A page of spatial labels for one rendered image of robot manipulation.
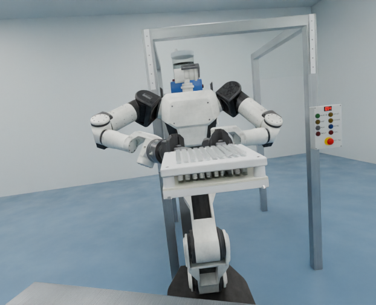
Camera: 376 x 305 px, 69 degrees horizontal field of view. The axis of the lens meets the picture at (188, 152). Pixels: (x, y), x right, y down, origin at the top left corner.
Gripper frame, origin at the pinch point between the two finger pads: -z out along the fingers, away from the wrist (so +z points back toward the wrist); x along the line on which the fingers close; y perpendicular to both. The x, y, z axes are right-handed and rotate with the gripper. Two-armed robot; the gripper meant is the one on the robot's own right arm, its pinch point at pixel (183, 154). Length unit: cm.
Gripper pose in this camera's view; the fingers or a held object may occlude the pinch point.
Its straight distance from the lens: 85.3
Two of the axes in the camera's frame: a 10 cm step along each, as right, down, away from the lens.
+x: 1.0, 9.9, 1.3
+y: -8.2, 1.6, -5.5
